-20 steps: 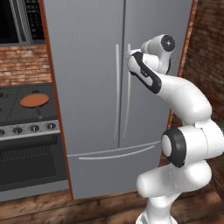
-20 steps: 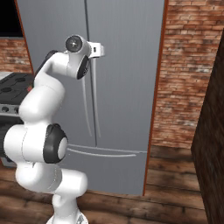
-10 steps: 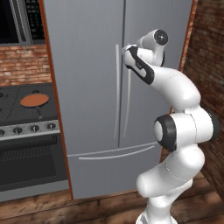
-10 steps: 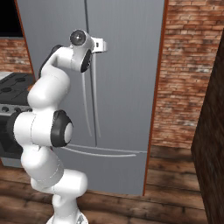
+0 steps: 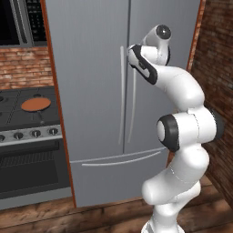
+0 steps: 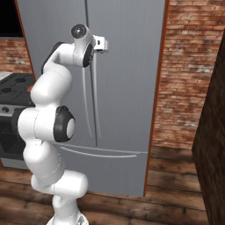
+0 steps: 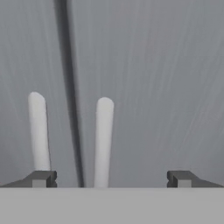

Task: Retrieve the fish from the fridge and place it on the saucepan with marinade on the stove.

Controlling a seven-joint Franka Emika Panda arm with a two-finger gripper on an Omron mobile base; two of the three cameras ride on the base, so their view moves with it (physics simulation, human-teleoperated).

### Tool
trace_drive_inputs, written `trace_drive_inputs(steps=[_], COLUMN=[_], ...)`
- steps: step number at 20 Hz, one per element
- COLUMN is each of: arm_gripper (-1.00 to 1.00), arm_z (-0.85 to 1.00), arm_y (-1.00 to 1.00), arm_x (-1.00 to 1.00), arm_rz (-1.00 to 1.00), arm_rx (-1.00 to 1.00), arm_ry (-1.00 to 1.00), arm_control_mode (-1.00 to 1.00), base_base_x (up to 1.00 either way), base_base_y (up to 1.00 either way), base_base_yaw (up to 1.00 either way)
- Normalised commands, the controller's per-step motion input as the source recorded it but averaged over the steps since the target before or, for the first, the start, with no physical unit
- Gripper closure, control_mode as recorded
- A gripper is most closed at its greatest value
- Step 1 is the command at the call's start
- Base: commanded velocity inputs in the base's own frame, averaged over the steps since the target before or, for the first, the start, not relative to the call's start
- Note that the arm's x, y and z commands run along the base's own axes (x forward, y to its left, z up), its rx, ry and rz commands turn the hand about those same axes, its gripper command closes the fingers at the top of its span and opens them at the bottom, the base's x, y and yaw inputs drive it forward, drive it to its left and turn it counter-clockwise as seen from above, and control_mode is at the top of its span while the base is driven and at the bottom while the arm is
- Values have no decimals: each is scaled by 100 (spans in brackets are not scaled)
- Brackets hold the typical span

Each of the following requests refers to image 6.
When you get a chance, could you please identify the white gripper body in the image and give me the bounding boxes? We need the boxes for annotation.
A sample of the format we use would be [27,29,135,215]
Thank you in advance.
[100,38,109,53]

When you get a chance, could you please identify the grey fridge right door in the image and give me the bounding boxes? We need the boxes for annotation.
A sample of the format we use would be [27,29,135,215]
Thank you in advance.
[85,0,167,154]

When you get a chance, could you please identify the grey fridge door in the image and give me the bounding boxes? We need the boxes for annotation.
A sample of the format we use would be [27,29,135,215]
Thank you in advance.
[16,0,98,149]
[85,0,167,154]

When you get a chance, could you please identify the grey fridge left door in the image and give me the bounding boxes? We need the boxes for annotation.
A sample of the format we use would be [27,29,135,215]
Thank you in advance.
[16,0,98,149]

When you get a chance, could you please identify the orange wooden fridge side panel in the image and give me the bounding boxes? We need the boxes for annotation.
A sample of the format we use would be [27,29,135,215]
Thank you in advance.
[142,0,171,198]
[14,0,37,83]

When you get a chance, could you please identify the grey fridge drawer front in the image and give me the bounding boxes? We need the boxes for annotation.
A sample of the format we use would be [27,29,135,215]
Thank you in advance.
[54,142,149,198]

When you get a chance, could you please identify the black range hood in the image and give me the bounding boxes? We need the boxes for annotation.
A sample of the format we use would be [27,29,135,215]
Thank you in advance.
[0,0,25,39]

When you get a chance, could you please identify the black hob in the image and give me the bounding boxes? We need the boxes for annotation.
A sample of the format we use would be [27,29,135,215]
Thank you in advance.
[0,72,36,108]

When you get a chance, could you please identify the grey oven with black door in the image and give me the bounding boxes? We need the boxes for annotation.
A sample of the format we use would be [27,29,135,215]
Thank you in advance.
[0,104,31,171]

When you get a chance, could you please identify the dark wooden cupboard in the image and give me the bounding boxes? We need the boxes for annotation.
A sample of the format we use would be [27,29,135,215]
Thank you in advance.
[191,28,225,225]

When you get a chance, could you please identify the grey right door handle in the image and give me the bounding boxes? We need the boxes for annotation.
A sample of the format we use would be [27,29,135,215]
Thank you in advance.
[92,54,103,140]

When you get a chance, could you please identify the grey door handle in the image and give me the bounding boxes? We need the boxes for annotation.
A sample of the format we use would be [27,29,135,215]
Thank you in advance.
[82,66,93,139]
[92,54,103,140]

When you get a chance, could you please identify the grey left door handle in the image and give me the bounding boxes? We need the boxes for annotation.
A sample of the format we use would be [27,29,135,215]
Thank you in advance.
[82,66,93,139]

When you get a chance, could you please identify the grey fridge drawer handle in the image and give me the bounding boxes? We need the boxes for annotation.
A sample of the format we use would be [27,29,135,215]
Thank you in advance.
[59,146,138,159]

